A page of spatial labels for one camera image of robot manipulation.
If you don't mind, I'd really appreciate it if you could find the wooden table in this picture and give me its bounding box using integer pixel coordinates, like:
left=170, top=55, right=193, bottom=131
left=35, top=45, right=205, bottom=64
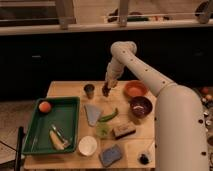
left=24, top=81, right=155, bottom=171

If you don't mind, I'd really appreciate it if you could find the yellow banana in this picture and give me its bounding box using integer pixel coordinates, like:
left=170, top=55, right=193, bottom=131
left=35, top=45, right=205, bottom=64
left=49, top=131, right=64, bottom=150

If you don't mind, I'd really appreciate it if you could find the dark red grape bunch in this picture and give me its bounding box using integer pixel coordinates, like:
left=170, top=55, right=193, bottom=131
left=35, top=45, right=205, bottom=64
left=102, top=83, right=111, bottom=97

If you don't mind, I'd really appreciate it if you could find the blue sponge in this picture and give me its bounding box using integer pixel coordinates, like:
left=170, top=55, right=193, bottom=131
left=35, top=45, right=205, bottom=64
left=99, top=145, right=122, bottom=167

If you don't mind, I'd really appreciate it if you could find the dark metal cup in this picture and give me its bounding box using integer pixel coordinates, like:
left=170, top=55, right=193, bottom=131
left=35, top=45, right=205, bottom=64
left=84, top=84, right=95, bottom=99

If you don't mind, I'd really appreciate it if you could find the light blue cloth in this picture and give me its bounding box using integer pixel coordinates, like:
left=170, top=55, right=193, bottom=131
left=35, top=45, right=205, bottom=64
left=84, top=104, right=102, bottom=126

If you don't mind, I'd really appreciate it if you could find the white bowl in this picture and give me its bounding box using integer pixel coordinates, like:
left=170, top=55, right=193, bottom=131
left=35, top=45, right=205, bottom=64
left=78, top=136, right=97, bottom=156

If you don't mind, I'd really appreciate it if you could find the green pea pod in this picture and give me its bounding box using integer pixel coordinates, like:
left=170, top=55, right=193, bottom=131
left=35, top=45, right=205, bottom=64
left=98, top=108, right=119, bottom=122

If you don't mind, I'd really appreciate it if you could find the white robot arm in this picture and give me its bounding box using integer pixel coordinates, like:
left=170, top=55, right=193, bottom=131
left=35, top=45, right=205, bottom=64
left=105, top=41, right=209, bottom=171

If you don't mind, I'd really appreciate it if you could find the orange fruit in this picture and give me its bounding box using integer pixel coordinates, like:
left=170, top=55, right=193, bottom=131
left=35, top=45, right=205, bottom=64
left=38, top=101, right=51, bottom=113

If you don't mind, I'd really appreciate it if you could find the black stand pole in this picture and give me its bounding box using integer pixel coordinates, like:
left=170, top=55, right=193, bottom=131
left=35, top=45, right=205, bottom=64
left=14, top=126, right=25, bottom=171

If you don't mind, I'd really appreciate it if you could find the green plastic tray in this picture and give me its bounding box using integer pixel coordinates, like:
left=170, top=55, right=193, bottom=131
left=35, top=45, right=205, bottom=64
left=22, top=97, right=80, bottom=155

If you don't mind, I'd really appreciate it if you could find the orange bowl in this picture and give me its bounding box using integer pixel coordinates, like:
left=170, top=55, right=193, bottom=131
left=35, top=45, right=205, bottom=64
left=124, top=80, right=148, bottom=98

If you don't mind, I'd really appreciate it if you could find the dark brown bowl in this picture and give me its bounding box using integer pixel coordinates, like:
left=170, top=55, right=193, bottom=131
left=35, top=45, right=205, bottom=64
left=130, top=96, right=153, bottom=118

